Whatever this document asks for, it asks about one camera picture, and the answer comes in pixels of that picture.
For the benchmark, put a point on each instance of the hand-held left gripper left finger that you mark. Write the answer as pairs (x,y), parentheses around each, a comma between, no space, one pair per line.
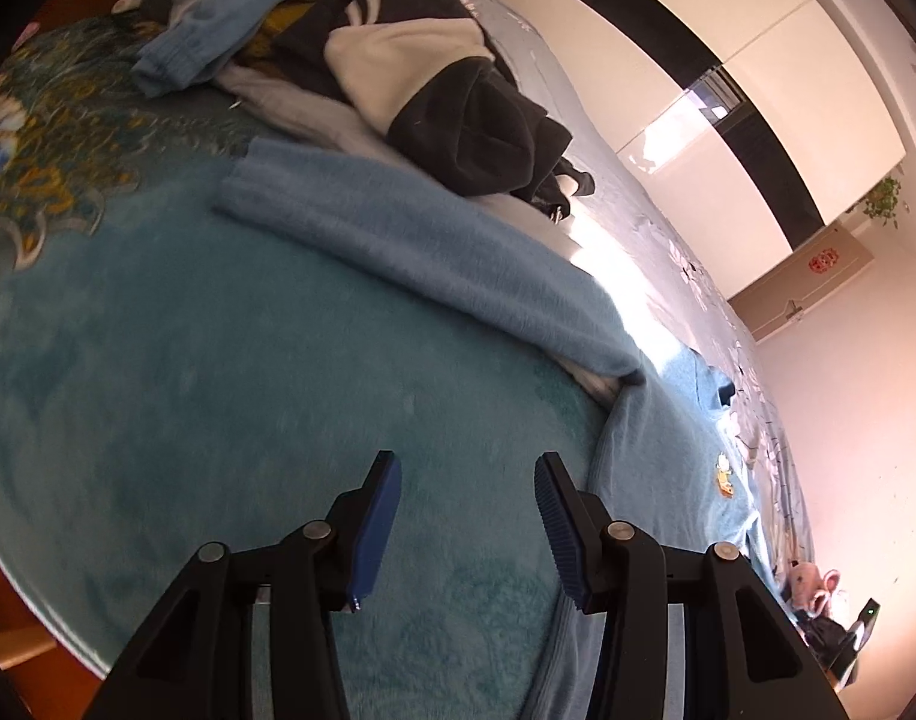
(374,525)

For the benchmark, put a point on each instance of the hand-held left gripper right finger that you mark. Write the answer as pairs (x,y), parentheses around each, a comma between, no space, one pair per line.
(559,532)

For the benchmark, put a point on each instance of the light blue cartoon print sweater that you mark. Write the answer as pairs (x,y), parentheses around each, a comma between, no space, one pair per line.
(443,247)

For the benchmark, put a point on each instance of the teal patterned plush blanket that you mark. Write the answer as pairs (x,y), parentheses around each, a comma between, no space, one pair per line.
(203,390)

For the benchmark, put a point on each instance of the pink plush toy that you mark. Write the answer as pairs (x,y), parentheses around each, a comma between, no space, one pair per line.
(810,586)

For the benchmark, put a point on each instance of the black device with green light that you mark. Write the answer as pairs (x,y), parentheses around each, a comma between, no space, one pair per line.
(840,641)

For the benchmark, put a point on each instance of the light blue floral bed sheet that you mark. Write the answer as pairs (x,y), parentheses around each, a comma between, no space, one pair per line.
(653,240)

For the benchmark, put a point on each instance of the beige door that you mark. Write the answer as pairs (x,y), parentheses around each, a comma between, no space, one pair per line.
(802,281)

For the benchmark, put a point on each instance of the red door decoration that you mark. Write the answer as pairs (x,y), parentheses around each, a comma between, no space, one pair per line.
(823,262)

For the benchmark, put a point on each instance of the white grey garment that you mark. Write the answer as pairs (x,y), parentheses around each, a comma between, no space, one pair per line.
(300,109)

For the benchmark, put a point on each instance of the black and white fleece garment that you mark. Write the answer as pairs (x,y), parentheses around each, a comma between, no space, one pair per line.
(443,90)

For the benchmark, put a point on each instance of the green hanging plant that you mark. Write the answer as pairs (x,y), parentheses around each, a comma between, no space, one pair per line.
(886,200)

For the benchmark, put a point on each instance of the yellow patterned dark cloth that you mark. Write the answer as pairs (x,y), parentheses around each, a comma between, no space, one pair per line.
(293,22)

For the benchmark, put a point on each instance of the white wardrobe with black stripe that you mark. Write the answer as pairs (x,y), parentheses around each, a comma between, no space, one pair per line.
(690,37)

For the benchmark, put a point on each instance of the blue knit sweater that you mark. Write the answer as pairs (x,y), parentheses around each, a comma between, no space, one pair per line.
(218,22)

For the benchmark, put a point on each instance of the wooden bed frame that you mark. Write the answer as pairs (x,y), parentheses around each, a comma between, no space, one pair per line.
(23,637)

